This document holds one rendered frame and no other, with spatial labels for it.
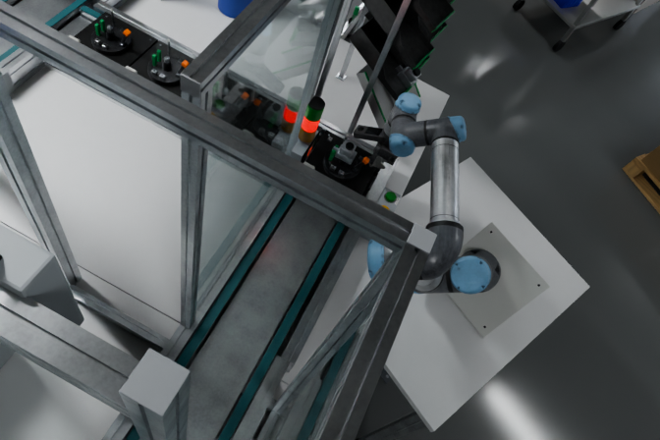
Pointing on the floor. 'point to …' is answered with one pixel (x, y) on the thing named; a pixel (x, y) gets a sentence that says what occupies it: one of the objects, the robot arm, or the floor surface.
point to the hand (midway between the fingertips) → (369, 163)
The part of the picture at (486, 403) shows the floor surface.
